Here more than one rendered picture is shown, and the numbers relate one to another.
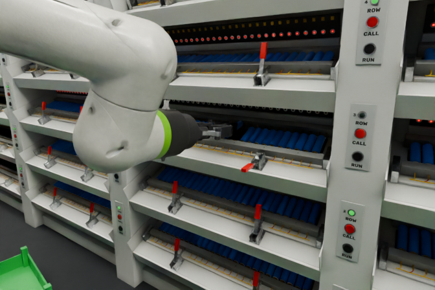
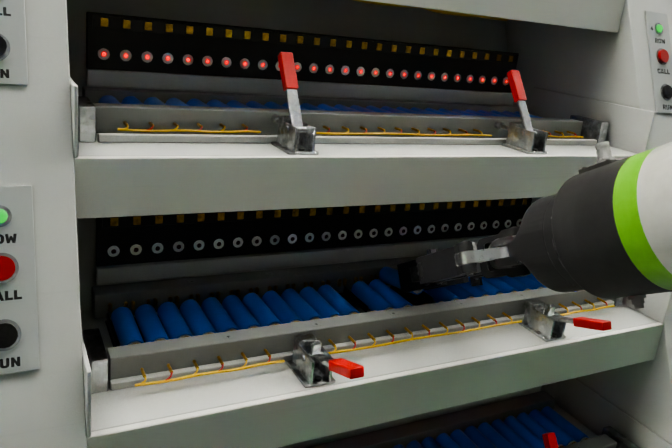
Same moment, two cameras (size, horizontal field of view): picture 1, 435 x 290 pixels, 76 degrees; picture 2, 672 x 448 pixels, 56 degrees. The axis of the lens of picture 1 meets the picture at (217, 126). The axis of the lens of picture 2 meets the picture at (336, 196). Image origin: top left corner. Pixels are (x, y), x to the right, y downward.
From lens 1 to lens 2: 0.76 m
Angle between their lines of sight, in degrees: 62
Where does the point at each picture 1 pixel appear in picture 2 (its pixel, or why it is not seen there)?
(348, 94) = not seen: hidden behind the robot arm
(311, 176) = (623, 318)
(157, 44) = not seen: outside the picture
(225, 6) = not seen: outside the picture
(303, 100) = not seen: hidden behind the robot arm
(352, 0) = (637, 22)
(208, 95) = (432, 182)
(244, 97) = (512, 178)
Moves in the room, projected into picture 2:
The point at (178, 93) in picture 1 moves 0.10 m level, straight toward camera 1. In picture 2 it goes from (346, 184) to (461, 171)
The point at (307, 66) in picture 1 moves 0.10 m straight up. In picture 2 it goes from (552, 126) to (543, 43)
